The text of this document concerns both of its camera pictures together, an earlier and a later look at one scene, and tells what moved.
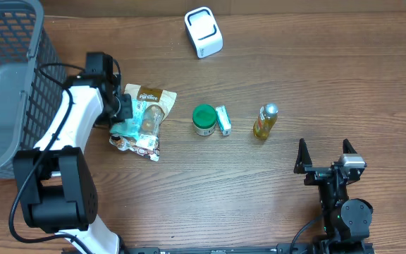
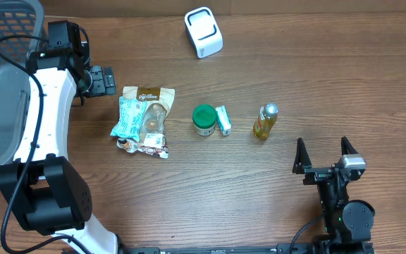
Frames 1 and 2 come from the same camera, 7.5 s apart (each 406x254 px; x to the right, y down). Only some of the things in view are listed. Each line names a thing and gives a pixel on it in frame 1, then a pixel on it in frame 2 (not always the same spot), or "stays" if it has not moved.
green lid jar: [204, 119] stays
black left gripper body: [125, 106] -> [101, 86]
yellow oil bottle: [267, 116] stays
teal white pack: [131, 126] stays
